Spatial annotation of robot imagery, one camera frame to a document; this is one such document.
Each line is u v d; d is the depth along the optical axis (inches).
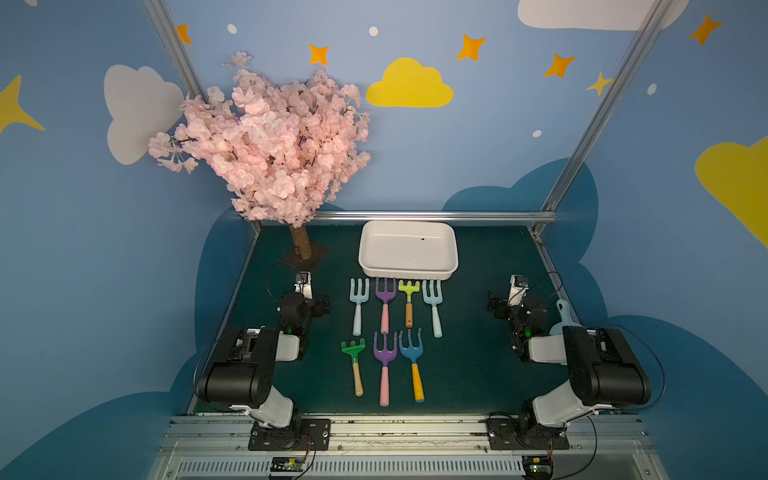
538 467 28.7
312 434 29.9
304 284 31.6
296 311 27.7
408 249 44.6
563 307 37.7
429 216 49.2
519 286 32.2
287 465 28.3
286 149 28.3
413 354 34.8
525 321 29.1
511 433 29.3
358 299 39.6
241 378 17.6
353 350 34.8
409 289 41.0
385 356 34.4
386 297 39.9
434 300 39.6
